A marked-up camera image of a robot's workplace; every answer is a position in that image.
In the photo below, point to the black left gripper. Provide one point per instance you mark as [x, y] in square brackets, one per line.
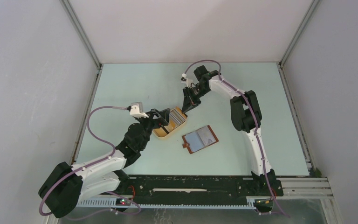
[157, 122]

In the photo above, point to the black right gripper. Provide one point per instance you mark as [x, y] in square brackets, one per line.
[190, 102]

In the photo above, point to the brown leather card holder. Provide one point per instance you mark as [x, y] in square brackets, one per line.
[192, 143]

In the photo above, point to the white striped credit card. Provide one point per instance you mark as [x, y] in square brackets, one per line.
[206, 136]

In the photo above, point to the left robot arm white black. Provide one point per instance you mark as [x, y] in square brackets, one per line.
[69, 184]

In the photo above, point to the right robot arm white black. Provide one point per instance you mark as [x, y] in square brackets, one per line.
[245, 113]

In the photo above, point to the stack of credit cards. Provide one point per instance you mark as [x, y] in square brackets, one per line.
[177, 117]

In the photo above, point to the beige oval card tray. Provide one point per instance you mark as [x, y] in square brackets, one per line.
[167, 131]

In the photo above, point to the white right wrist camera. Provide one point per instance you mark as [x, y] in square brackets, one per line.
[185, 80]

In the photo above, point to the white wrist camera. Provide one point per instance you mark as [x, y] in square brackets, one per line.
[136, 110]
[185, 80]

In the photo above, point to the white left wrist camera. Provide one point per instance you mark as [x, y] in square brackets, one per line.
[136, 110]

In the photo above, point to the white toothed cable duct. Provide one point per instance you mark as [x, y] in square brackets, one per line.
[114, 202]

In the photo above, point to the aluminium frame rail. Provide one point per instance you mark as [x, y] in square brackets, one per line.
[243, 186]

